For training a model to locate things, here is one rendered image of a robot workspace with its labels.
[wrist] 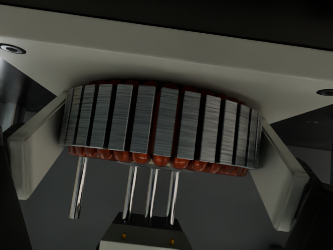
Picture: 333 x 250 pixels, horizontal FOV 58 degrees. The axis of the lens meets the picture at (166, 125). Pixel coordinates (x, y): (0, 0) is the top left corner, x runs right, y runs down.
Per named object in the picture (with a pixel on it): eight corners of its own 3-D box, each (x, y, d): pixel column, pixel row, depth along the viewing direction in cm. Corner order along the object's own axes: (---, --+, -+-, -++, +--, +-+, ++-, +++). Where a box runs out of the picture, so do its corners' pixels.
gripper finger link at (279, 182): (294, 173, 12) (311, 176, 12) (253, 115, 19) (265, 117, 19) (274, 231, 13) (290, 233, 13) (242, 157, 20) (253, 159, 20)
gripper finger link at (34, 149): (27, 202, 13) (10, 200, 13) (74, 135, 20) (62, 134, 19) (24, 139, 12) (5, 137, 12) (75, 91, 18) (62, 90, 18)
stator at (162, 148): (35, 58, 12) (18, 149, 12) (303, 95, 13) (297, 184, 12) (90, 108, 23) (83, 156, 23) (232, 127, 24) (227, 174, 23)
